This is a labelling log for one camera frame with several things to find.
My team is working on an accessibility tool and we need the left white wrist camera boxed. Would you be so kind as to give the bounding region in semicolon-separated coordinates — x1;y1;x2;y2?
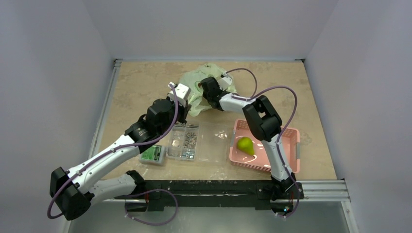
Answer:
167;82;191;106

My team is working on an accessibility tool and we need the aluminium frame rail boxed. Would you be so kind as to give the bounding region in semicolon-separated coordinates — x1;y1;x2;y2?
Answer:
87;58;123;160
112;57;306;63
90;179;349;204

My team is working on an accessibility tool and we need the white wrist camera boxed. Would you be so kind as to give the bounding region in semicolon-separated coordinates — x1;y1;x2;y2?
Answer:
218;73;233;90
167;82;191;106

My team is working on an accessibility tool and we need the yellow fake fruit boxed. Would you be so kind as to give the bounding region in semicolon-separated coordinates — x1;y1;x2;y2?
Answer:
237;137;255;156

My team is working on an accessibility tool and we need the light green plastic bag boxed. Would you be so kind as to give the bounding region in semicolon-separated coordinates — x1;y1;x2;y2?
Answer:
179;63;226;117

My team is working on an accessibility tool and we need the pink plastic basket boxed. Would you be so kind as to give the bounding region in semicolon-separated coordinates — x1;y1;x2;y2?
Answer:
228;119;300;174

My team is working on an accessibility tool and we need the aluminium front frame rail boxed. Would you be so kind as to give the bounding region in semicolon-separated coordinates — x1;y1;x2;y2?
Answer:
90;179;349;204

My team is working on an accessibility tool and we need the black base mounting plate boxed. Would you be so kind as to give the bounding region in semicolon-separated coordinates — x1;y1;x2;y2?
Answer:
118;180;304;213

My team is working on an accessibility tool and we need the aluminium left frame rail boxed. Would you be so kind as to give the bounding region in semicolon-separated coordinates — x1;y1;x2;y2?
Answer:
87;58;123;160

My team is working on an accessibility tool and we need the aluminium back frame rail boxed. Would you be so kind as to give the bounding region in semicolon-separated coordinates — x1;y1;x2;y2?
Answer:
112;57;306;63

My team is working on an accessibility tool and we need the clear plastic screw organizer box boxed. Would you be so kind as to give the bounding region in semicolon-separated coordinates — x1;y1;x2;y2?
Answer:
166;121;230;166

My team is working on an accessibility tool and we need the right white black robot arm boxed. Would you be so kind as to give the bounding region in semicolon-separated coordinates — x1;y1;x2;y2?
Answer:
200;77;299;198

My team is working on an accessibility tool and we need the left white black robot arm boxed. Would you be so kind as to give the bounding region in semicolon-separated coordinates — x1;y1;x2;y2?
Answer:
47;92;190;220

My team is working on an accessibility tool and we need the green white small box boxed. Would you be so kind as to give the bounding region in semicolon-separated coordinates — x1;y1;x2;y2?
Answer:
138;145;166;166

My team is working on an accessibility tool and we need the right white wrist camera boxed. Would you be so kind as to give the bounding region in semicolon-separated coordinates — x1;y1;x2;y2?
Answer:
218;73;233;90

